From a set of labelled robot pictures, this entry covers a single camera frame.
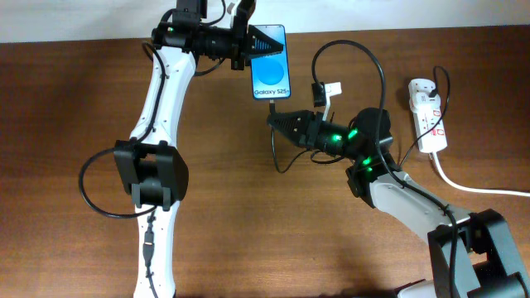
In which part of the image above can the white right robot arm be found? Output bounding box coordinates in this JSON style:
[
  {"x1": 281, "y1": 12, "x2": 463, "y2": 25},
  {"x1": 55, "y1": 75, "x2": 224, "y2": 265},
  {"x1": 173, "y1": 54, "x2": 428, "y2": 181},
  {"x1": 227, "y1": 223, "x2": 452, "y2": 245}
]
[{"x1": 267, "y1": 108, "x2": 529, "y2": 297}]

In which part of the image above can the blue Galaxy smartphone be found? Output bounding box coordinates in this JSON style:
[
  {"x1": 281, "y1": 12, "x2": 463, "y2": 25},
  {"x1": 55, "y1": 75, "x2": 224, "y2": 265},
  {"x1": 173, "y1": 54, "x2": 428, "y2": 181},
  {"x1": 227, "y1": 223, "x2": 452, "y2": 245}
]
[{"x1": 251, "y1": 25, "x2": 291, "y2": 101}]

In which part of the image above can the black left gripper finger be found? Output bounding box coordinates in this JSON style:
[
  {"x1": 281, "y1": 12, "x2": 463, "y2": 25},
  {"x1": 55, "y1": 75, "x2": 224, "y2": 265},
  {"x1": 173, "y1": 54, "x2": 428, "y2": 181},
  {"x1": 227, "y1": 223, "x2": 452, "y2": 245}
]
[
  {"x1": 234, "y1": 0, "x2": 257, "y2": 26},
  {"x1": 247, "y1": 35, "x2": 284, "y2": 61}
]

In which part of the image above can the white power strip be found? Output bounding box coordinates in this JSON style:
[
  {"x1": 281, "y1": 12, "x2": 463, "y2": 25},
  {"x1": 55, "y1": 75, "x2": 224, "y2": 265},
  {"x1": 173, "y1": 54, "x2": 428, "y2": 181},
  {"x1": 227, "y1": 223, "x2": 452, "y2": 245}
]
[{"x1": 411, "y1": 106, "x2": 447, "y2": 154}]

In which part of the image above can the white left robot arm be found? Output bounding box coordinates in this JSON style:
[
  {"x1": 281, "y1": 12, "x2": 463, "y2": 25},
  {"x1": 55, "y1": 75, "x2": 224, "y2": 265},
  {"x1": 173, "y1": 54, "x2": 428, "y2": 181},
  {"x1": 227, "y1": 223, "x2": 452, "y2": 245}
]
[{"x1": 113, "y1": 0, "x2": 283, "y2": 297}]

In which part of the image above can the black USB charging cable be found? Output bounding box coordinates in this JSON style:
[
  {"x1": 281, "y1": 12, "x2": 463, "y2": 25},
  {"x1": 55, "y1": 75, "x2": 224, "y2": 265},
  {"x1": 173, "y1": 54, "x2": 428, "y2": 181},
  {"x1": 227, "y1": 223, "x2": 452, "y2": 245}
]
[{"x1": 268, "y1": 65, "x2": 452, "y2": 174}]

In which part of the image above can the white USB charger adapter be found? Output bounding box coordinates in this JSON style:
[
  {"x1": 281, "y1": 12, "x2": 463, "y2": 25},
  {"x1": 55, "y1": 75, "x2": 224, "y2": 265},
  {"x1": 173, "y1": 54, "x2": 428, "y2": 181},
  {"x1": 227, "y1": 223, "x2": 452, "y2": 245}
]
[{"x1": 408, "y1": 79, "x2": 441, "y2": 113}]

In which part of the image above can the white power strip cord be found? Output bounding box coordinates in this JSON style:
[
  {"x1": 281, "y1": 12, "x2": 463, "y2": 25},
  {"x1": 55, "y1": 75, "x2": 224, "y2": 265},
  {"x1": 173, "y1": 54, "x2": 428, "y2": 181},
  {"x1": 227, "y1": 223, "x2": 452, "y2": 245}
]
[{"x1": 429, "y1": 151, "x2": 530, "y2": 198}]

